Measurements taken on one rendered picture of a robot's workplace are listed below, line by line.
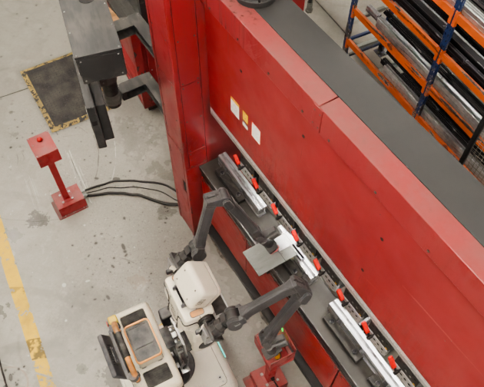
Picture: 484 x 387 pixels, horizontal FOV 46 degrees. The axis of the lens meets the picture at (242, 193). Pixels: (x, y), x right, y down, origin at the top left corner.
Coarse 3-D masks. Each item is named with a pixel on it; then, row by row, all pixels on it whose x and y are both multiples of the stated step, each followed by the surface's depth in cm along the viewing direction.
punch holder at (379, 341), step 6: (372, 324) 276; (372, 330) 280; (378, 330) 273; (378, 336) 277; (384, 336) 270; (378, 342) 279; (384, 342) 273; (378, 348) 282; (384, 348) 276; (390, 348) 272; (384, 354) 279
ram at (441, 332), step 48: (240, 48) 267; (240, 96) 293; (240, 144) 326; (288, 144) 268; (288, 192) 295; (336, 192) 246; (336, 240) 269; (384, 240) 229; (384, 288) 248; (432, 288) 213; (432, 336) 230; (480, 336) 199; (432, 384) 249; (480, 384) 213
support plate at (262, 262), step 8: (256, 248) 335; (264, 248) 335; (288, 248) 335; (248, 256) 332; (256, 256) 332; (264, 256) 332; (272, 256) 332; (280, 256) 332; (288, 256) 332; (256, 264) 329; (264, 264) 329; (272, 264) 329; (256, 272) 326; (264, 272) 326
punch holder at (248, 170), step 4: (240, 152) 331; (240, 156) 334; (240, 160) 338; (244, 160) 332; (240, 164) 340; (244, 164) 335; (248, 164) 329; (244, 168) 337; (248, 168) 332; (252, 168) 326; (244, 172) 340; (248, 172) 334; (252, 172) 329; (256, 172) 328; (248, 176) 337; (252, 176) 332; (256, 176) 331
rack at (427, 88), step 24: (384, 0) 459; (456, 0) 387; (408, 24) 443; (456, 24) 399; (360, 48) 558; (432, 48) 429; (432, 72) 440; (456, 72) 415; (432, 96) 451; (480, 96) 402; (456, 120) 435
